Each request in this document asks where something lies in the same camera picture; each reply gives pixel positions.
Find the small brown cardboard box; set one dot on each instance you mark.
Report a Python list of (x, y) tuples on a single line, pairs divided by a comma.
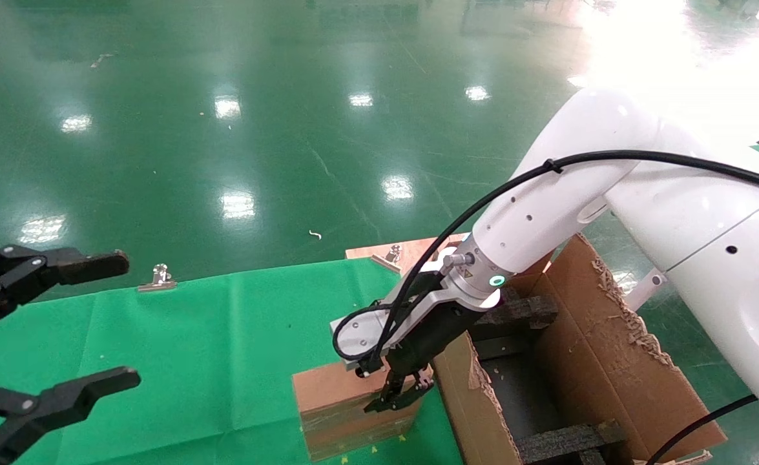
[(334, 400)]

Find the black foam carton liner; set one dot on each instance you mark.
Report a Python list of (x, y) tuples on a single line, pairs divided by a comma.
[(521, 394)]

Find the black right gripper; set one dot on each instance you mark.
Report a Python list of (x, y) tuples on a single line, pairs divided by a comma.
[(427, 339)]

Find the silver camera mount bracket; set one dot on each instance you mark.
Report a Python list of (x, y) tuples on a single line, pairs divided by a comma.
[(437, 300)]

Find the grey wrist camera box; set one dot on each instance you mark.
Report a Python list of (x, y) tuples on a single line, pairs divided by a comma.
[(353, 332)]

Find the silver binder clip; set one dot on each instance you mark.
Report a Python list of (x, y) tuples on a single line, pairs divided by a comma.
[(157, 283), (392, 252)]

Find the black foam block insert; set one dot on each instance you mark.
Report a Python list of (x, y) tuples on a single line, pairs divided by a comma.
[(521, 310), (566, 444)]

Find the large open cardboard carton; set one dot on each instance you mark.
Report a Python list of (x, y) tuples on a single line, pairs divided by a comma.
[(612, 374)]

